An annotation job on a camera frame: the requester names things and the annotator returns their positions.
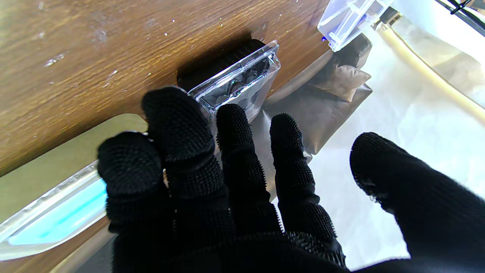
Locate brown leather cushion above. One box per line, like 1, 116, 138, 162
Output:
314, 64, 372, 103

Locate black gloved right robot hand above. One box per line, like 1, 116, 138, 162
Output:
97, 87, 485, 273

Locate kraft paper food container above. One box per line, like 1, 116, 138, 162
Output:
0, 113, 149, 213

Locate clear lid with blue insert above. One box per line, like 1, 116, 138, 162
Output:
0, 159, 108, 261

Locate thin clear plastic tray lid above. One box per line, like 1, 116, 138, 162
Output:
188, 40, 282, 126

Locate clear container with blue clips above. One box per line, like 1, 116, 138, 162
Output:
318, 0, 396, 53

